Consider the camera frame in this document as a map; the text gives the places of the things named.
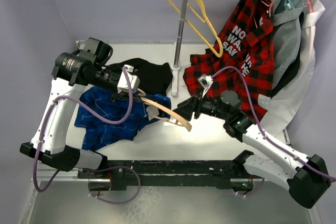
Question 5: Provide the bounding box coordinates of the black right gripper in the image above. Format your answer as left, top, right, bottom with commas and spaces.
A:
172, 88, 229, 122

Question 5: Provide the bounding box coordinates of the beige plastic hanger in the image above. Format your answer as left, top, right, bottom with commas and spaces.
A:
138, 89, 192, 132

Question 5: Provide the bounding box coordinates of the blue plaid shirt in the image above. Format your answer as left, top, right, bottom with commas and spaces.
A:
74, 86, 170, 151

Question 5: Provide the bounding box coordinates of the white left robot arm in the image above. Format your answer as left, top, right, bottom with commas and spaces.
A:
19, 38, 120, 178

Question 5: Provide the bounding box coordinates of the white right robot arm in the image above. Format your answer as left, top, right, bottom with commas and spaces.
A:
174, 90, 332, 209

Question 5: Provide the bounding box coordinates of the red black plaid shirt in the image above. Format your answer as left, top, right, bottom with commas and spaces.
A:
183, 0, 275, 120

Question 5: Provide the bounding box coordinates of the white shirt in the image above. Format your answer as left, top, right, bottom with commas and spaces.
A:
260, 0, 325, 136

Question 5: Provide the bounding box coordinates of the grey shirt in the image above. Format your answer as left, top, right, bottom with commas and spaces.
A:
272, 0, 305, 95

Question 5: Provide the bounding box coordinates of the black garment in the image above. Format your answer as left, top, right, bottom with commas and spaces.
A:
106, 58, 173, 96

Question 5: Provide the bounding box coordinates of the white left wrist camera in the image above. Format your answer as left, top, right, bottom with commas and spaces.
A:
117, 65, 140, 93

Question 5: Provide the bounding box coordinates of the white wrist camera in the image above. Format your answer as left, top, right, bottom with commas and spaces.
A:
198, 74, 213, 98
117, 65, 140, 93

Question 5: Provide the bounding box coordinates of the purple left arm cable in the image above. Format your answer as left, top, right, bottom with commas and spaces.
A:
33, 66, 134, 193

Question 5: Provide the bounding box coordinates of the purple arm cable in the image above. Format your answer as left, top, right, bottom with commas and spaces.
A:
209, 66, 336, 183
33, 66, 134, 193

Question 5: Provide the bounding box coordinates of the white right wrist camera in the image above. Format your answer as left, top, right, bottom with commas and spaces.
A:
198, 74, 213, 98

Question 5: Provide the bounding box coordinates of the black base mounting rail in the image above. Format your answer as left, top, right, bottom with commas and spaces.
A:
78, 160, 258, 193

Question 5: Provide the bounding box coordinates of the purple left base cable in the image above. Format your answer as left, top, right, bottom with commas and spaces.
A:
87, 165, 142, 205

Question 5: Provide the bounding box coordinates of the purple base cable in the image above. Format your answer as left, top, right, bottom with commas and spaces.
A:
87, 165, 142, 205
235, 176, 266, 198

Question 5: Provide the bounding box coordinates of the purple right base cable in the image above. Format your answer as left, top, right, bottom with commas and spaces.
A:
235, 176, 266, 198

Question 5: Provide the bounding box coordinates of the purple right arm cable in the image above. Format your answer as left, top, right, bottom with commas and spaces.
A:
209, 66, 336, 183

